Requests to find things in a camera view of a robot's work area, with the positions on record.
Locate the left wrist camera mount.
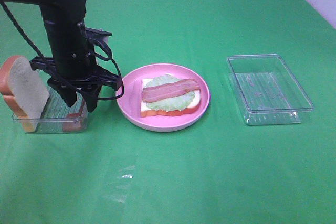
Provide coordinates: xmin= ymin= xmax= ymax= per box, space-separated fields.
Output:
xmin=86 ymin=27 xmax=112 ymax=44

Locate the pink round plate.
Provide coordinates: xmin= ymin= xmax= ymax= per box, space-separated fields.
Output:
xmin=117 ymin=63 xmax=211 ymax=132

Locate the left clear plastic tray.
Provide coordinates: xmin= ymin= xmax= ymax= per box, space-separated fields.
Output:
xmin=12 ymin=70 xmax=89 ymax=134

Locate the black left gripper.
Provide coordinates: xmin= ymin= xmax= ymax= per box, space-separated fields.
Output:
xmin=30 ymin=51 xmax=122 ymax=112

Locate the tray toy bacon strip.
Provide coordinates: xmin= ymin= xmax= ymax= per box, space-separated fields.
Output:
xmin=62 ymin=101 xmax=88 ymax=133
xmin=142 ymin=79 xmax=200 ymax=103

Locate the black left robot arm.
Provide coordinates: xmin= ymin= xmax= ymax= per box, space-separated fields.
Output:
xmin=1 ymin=0 xmax=124 ymax=112

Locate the right clear plastic tray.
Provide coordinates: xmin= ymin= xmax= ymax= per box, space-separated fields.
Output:
xmin=227 ymin=54 xmax=314 ymax=126

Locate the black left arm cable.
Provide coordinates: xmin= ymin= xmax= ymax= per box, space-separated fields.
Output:
xmin=0 ymin=0 xmax=124 ymax=101

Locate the clear plastic tray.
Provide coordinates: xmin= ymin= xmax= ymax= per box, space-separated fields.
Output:
xmin=227 ymin=54 xmax=314 ymax=126
xmin=12 ymin=70 xmax=89 ymax=134

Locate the toy bread slice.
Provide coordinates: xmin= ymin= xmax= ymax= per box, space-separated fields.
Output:
xmin=1 ymin=55 xmax=49 ymax=133
xmin=140 ymin=92 xmax=201 ymax=117

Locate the clear plastic film piece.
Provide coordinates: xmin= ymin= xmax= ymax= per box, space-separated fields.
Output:
xmin=102 ymin=165 xmax=136 ymax=204

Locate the green toy lettuce leaf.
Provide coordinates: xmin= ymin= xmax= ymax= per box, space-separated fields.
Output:
xmin=140 ymin=74 xmax=201 ymax=112

